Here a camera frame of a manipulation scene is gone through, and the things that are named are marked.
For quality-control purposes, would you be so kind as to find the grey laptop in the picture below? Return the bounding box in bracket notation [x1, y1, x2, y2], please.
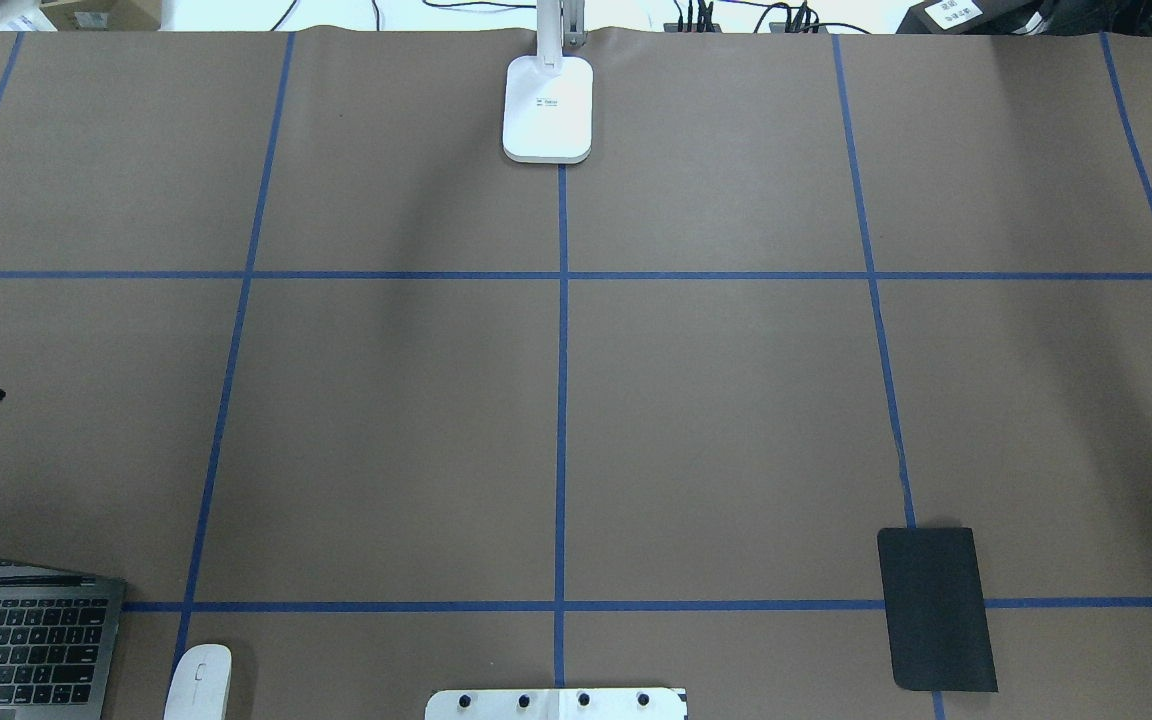
[0, 558, 127, 719]

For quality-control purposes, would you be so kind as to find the white computer mouse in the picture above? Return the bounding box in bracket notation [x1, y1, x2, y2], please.
[162, 643, 233, 720]

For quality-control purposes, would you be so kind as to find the white desk lamp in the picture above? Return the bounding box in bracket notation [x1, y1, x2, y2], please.
[500, 1, 594, 165]

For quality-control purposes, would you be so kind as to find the black mouse pad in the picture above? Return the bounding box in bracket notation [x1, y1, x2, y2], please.
[876, 526, 998, 694]

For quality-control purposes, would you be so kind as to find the cardboard box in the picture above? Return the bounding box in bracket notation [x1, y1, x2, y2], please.
[38, 0, 162, 31]

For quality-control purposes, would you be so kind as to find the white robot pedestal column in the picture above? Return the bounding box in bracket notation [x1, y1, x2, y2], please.
[424, 687, 689, 719]

